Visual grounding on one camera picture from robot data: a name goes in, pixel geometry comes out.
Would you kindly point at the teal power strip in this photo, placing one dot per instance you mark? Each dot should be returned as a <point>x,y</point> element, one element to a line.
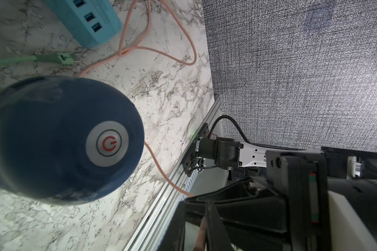
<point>91,22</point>

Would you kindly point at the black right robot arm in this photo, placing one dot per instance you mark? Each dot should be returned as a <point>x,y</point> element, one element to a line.
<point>229,154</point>

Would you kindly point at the navy blue meat grinder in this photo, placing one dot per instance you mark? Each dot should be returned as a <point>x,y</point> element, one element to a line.
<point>66,140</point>

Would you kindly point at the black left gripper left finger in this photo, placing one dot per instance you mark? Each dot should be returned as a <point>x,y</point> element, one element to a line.
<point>174,237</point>

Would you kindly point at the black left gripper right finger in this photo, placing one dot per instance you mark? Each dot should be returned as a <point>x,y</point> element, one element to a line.
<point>217,238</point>

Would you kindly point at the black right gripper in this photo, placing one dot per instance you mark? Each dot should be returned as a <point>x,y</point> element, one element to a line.
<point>288,210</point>

